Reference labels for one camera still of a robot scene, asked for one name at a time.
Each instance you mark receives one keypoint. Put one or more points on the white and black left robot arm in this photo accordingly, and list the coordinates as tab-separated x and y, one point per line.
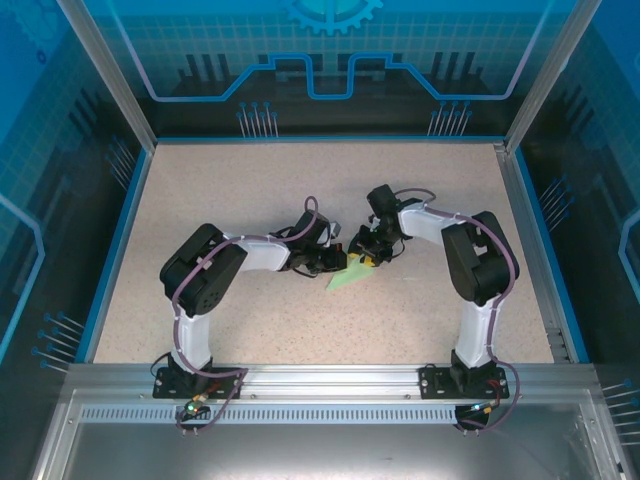
260	255

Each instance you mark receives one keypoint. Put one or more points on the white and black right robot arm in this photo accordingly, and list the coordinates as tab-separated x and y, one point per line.
420	227

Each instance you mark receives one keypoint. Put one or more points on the grey sheet metal tray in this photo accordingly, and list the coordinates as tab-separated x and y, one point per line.
325	450

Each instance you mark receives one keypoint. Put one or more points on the blue table edge strip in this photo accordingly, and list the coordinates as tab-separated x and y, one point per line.
121	250

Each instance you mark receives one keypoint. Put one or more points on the aluminium mounting rail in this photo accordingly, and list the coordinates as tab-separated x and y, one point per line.
325	382

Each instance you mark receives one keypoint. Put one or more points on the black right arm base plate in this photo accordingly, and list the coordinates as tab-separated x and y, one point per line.
432	385

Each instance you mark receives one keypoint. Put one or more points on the aluminium side rail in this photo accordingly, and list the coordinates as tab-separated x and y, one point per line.
532	250

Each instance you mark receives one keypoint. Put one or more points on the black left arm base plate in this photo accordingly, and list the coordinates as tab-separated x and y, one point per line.
165	387

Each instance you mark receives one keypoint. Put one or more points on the blue printed enclosure panel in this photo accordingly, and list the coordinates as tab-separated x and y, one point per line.
325	30
40	175
600	175

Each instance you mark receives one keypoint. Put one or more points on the aluminium frame post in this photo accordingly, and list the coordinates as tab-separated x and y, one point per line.
550	75
118	85

